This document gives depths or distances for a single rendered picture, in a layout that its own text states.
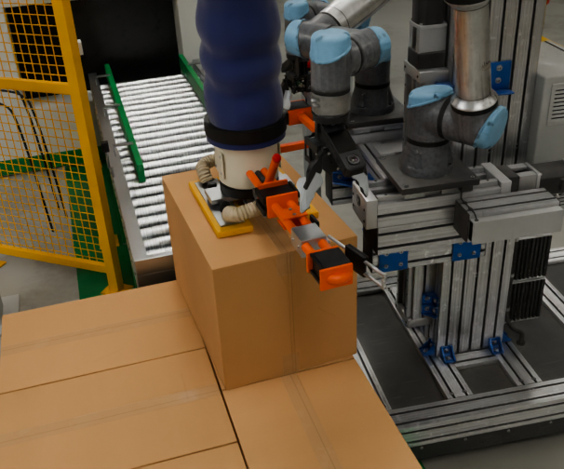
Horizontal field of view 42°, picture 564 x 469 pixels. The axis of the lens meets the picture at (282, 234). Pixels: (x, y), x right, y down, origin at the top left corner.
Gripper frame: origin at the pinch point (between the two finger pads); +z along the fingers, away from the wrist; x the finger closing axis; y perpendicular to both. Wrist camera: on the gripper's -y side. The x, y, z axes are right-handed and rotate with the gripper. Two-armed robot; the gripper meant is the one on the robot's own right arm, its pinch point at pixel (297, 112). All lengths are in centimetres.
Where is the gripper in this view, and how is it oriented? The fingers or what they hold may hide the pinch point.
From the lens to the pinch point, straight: 239.3
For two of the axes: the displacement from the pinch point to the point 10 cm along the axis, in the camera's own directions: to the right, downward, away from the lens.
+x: 9.4, -2.0, 2.8
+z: 0.4, 8.7, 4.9
